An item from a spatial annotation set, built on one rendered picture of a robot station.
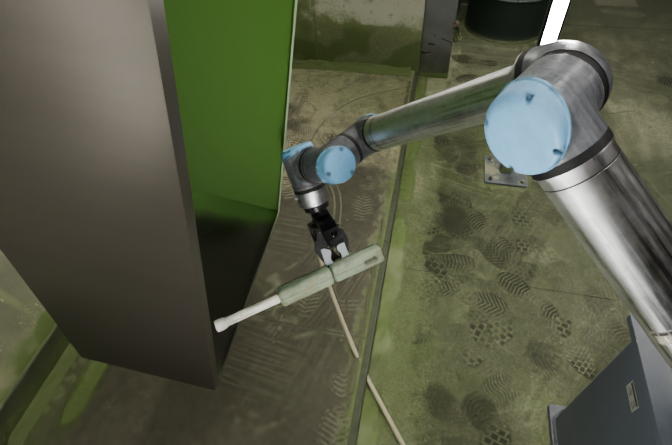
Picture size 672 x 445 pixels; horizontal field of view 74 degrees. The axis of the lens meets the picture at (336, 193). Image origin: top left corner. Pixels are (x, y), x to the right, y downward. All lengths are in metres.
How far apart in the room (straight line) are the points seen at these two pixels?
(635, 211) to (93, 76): 0.65
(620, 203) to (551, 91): 0.17
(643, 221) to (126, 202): 0.67
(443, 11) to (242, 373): 2.12
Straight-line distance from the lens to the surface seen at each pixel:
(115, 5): 0.44
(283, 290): 1.21
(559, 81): 0.65
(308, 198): 1.18
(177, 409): 1.74
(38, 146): 0.64
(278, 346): 1.73
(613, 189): 0.67
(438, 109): 0.91
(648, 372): 1.18
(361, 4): 2.80
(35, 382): 1.95
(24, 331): 1.90
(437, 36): 2.83
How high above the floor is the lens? 1.60
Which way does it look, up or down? 47 degrees down
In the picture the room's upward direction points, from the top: 5 degrees counter-clockwise
